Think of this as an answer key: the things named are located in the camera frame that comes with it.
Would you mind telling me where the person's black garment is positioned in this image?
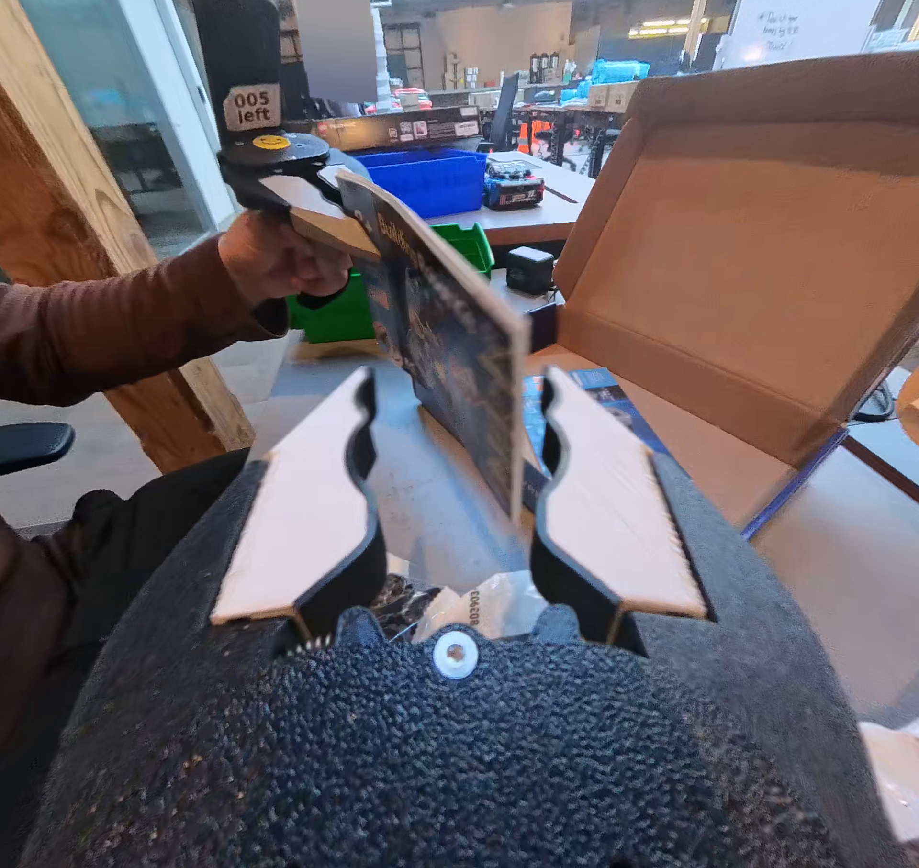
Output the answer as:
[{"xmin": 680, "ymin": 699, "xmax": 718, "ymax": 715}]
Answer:
[{"xmin": 14, "ymin": 448, "xmax": 252, "ymax": 868}]

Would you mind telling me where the long black cable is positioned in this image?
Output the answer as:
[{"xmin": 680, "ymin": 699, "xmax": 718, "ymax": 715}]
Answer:
[{"xmin": 853, "ymin": 378, "xmax": 897, "ymax": 424}]

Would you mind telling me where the wooden post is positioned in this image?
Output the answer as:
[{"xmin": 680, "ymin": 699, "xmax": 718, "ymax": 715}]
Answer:
[{"xmin": 0, "ymin": 0, "xmax": 257, "ymax": 476}]

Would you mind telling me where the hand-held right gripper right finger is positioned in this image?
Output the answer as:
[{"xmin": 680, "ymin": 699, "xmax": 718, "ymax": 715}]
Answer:
[{"xmin": 530, "ymin": 366, "xmax": 711, "ymax": 643}]

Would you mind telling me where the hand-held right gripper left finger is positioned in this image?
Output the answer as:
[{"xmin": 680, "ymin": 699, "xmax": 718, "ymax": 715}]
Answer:
[{"xmin": 210, "ymin": 367, "xmax": 389, "ymax": 628}]

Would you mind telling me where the long black toy box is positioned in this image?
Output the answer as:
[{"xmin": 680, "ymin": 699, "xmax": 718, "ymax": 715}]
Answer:
[{"xmin": 287, "ymin": 102, "xmax": 483, "ymax": 156}]

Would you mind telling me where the person's brown top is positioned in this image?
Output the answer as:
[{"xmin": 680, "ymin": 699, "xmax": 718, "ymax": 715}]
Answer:
[{"xmin": 0, "ymin": 516, "xmax": 80, "ymax": 747}]

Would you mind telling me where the background grey desk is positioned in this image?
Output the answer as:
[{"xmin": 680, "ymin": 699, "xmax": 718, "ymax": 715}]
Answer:
[{"xmin": 427, "ymin": 150, "xmax": 598, "ymax": 248}]

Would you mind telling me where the green plastic bin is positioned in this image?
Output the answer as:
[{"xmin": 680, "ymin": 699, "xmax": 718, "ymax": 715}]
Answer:
[{"xmin": 286, "ymin": 222, "xmax": 496, "ymax": 345}]

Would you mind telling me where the clear bag of grey pieces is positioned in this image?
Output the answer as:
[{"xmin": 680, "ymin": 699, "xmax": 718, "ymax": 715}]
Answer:
[{"xmin": 370, "ymin": 570, "xmax": 552, "ymax": 645}]

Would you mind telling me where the blue toy box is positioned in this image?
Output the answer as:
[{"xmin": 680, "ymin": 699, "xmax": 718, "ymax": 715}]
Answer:
[{"xmin": 482, "ymin": 159, "xmax": 547, "ymax": 211}]

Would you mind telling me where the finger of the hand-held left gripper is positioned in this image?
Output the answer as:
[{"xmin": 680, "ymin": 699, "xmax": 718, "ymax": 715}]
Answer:
[
  {"xmin": 317, "ymin": 152, "xmax": 374, "ymax": 194},
  {"xmin": 258, "ymin": 177, "xmax": 383, "ymax": 264}
]

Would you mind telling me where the whiteboard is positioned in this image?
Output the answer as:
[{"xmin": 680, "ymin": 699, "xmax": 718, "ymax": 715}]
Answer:
[{"xmin": 720, "ymin": 0, "xmax": 911, "ymax": 71}]

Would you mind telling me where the dark office chair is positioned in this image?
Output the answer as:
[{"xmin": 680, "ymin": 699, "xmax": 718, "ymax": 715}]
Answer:
[{"xmin": 0, "ymin": 422, "xmax": 77, "ymax": 479}]

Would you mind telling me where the blue plastic bin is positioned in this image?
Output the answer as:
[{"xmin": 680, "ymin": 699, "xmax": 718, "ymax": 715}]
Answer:
[{"xmin": 350, "ymin": 148, "xmax": 491, "ymax": 221}]

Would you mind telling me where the person's left hand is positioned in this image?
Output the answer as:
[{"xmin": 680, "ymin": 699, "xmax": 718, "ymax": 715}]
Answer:
[{"xmin": 217, "ymin": 210, "xmax": 354, "ymax": 305}]

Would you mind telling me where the black office chair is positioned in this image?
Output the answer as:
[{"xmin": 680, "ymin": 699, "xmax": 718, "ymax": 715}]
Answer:
[{"xmin": 480, "ymin": 71, "xmax": 522, "ymax": 155}]

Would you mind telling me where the blue robot kit box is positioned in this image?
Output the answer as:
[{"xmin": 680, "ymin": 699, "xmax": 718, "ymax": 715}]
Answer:
[{"xmin": 520, "ymin": 52, "xmax": 919, "ymax": 540}]

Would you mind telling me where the printed instruction booklet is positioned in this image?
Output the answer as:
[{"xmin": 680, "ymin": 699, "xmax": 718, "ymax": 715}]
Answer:
[{"xmin": 335, "ymin": 169, "xmax": 534, "ymax": 526}]

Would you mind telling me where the black power adapter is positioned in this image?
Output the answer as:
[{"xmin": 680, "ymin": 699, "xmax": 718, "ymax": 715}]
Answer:
[{"xmin": 505, "ymin": 246, "xmax": 557, "ymax": 297}]

